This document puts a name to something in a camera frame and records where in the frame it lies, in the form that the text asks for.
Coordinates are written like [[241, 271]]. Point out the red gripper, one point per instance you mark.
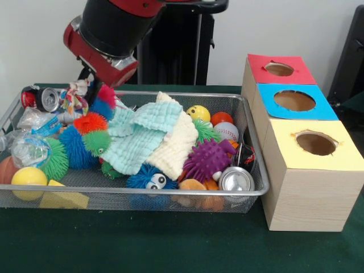
[[105, 68]]

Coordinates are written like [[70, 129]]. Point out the small white patterned cloth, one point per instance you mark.
[[74, 96]]

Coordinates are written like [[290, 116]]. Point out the multicolour spiky caterpillar toy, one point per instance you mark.
[[91, 122]]

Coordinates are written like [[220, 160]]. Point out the mint green cloth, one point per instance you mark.
[[136, 136]]

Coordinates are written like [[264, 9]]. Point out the cream fluffy cloth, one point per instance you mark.
[[176, 150]]

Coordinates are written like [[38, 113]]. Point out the metal mesh bin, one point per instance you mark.
[[170, 199]]

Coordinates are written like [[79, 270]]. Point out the wooden box with three holes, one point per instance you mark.
[[307, 204]]

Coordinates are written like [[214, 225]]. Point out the green spiky puffer toy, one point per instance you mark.
[[55, 162]]

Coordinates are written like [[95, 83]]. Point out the blue puffer ball with eyes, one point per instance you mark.
[[139, 179]]

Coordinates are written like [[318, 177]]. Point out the yellow tennis ball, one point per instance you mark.
[[28, 177]]

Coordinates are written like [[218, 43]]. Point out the yellow smiley ball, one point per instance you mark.
[[199, 112]]

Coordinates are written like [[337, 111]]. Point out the orange ball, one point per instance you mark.
[[221, 118]]

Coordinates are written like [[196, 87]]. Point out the purple spiky monster toy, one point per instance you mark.
[[207, 162]]

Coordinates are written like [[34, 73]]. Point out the white baseball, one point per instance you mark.
[[226, 130]]

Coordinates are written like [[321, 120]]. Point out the black stand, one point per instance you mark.
[[349, 57]]

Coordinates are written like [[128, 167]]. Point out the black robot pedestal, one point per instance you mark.
[[176, 42]]

